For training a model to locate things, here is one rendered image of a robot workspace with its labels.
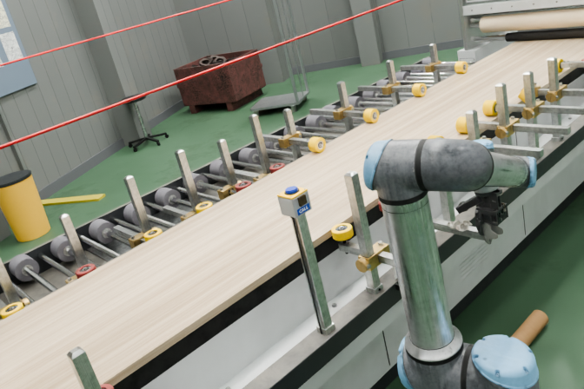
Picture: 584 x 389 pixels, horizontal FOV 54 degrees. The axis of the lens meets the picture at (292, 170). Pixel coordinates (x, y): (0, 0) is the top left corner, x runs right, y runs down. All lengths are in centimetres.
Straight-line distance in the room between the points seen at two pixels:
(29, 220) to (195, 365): 401
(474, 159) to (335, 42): 838
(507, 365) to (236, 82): 715
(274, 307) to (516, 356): 88
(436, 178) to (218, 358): 107
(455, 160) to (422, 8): 808
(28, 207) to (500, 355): 480
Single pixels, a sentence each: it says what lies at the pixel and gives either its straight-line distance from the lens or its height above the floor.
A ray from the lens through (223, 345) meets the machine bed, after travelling 200.
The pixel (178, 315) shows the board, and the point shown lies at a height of 90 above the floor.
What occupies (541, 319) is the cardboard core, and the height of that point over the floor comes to 7.
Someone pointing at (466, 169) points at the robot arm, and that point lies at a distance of 125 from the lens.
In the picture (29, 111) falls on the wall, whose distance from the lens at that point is 697.
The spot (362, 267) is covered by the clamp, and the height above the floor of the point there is 83.
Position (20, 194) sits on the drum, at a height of 46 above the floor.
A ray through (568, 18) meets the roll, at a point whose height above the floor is 105.
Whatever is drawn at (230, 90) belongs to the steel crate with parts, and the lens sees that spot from 826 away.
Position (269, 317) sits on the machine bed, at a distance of 209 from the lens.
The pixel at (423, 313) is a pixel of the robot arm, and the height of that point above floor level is 101.
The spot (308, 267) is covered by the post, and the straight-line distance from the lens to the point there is 184.
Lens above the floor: 188
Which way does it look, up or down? 20 degrees down
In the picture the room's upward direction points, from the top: 14 degrees counter-clockwise
